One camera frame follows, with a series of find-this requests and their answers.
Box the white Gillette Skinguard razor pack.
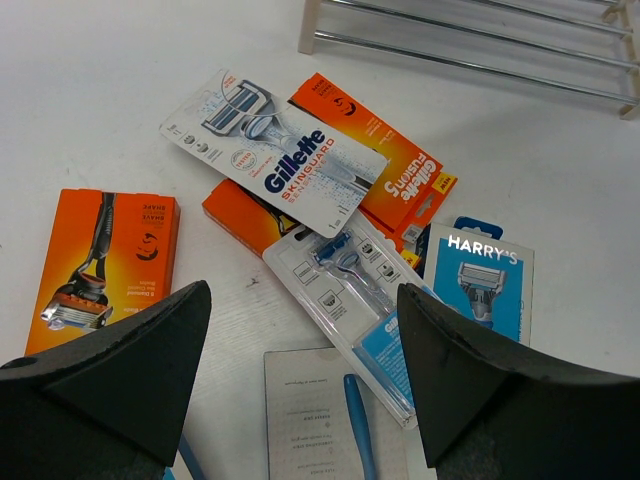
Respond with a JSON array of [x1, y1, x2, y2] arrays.
[[160, 69, 388, 238]]

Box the grey Harry's box blue razor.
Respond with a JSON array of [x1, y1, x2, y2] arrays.
[[264, 348, 409, 479]]

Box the orange Gillette Fusion5 box middle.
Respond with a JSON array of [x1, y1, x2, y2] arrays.
[[202, 179, 300, 257]]

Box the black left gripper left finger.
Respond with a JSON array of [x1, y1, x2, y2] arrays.
[[1, 280, 211, 479]]

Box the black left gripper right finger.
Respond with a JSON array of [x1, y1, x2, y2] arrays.
[[398, 284, 639, 479]]

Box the cream metal-rod shelf rack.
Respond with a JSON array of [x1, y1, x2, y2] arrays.
[[297, 1, 639, 120]]

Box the clear Gillette blister pack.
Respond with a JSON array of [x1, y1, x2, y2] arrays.
[[263, 212, 432, 429]]

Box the orange Gillette Fusion5 box left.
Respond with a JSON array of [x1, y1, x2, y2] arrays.
[[25, 189, 180, 355]]

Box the orange Gillette Fusion5 box right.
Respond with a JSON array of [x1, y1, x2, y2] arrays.
[[290, 73, 458, 251]]

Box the blue Harry's razor box right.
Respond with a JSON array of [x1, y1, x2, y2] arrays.
[[423, 217, 534, 345]]

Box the blue Harry's razor box left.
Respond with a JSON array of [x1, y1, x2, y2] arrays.
[[162, 434, 207, 480]]

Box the orange gillette fusion5 box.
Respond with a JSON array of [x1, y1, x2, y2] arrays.
[[202, 179, 300, 257], [25, 189, 180, 355], [290, 73, 458, 251]]

